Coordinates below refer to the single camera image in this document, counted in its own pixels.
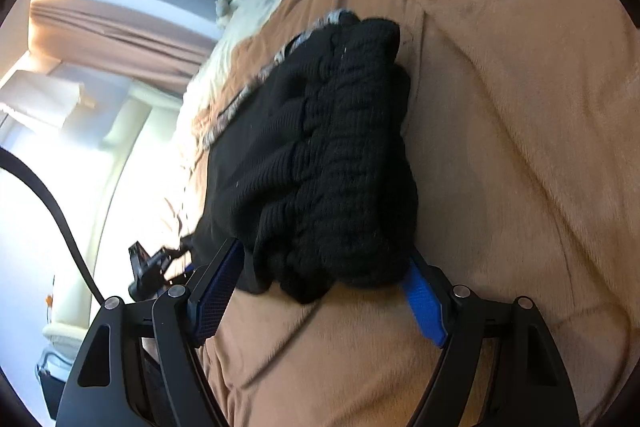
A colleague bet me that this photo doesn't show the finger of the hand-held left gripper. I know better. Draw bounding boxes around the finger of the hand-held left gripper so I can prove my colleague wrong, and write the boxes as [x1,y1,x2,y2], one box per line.
[162,246,197,284]

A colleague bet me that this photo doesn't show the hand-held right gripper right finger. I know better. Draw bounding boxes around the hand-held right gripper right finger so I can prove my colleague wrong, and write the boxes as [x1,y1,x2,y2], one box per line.
[400,249,583,427]

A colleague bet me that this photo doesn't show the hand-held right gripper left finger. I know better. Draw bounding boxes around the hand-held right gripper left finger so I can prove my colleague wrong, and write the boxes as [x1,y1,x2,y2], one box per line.
[55,237,246,427]

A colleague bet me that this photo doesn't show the black ribbed pants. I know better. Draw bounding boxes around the black ribbed pants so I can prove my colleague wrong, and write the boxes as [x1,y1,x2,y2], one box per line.
[192,8,421,306]

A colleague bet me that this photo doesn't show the white furniture piece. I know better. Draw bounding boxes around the white furniture piece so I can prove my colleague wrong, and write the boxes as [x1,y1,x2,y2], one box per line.
[42,84,151,348]

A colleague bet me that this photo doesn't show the brown fleece blanket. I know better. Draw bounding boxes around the brown fleece blanket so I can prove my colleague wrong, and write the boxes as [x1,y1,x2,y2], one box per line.
[150,0,640,427]

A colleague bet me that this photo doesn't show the beige curtain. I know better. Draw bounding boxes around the beige curtain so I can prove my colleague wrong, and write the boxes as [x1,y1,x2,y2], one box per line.
[30,0,221,98]

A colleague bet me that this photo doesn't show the black strap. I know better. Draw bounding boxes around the black strap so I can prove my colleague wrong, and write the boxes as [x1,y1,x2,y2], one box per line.
[0,146,108,305]

